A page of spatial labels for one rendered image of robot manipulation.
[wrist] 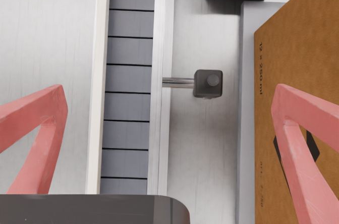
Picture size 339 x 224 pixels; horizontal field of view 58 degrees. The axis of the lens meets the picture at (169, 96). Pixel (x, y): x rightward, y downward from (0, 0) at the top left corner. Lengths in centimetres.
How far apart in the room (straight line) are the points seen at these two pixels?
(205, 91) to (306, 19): 12
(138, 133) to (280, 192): 19
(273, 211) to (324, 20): 23
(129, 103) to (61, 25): 17
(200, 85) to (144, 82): 11
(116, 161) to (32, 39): 23
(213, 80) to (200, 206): 24
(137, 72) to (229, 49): 15
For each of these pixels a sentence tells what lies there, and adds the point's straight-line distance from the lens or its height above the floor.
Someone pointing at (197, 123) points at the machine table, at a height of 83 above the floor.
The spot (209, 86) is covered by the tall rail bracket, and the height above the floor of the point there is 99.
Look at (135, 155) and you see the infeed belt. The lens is 42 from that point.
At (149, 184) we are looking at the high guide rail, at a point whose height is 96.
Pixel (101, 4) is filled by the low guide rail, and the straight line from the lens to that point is 42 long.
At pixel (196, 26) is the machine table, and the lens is 49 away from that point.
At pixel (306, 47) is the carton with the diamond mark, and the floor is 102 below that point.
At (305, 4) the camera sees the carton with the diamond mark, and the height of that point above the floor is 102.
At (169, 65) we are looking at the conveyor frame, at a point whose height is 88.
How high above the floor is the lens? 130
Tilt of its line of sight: 86 degrees down
